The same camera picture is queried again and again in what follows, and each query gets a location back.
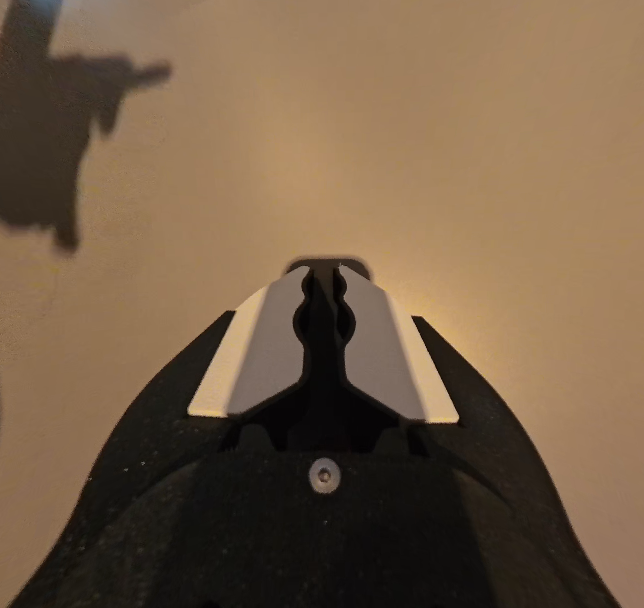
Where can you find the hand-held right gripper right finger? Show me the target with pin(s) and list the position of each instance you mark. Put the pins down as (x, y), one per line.
(387, 351)

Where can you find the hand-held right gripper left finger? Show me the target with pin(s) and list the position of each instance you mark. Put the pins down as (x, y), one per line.
(261, 346)

